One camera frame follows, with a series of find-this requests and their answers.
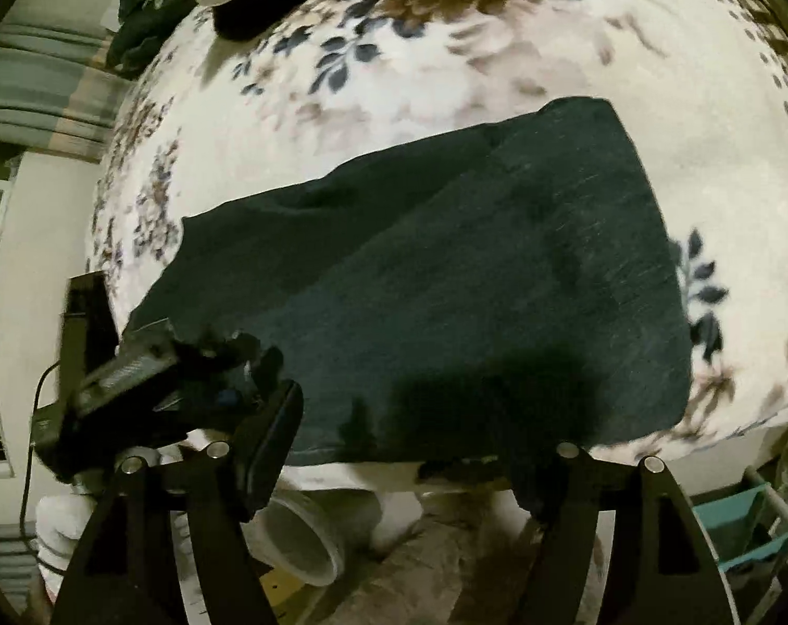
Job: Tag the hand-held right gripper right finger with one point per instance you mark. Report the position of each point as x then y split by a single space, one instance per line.
573 488

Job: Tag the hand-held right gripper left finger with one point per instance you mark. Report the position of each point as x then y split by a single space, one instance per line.
273 433

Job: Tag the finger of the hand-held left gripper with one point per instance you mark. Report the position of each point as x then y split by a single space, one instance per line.
221 348
263 371

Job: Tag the black pants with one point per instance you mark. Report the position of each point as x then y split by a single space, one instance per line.
433 286

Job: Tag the person's left hand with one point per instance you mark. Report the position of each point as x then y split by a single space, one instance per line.
65 530

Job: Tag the white plastic pipe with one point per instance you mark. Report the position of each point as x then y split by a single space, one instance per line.
315 534

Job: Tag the teal plastic stool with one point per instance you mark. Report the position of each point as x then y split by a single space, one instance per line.
745 521

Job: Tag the striped grey curtain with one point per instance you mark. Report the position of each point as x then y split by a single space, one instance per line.
42 91

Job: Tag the dark clothing pile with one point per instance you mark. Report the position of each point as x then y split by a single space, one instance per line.
146 6

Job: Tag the floral blanket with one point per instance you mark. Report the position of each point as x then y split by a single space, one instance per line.
498 45

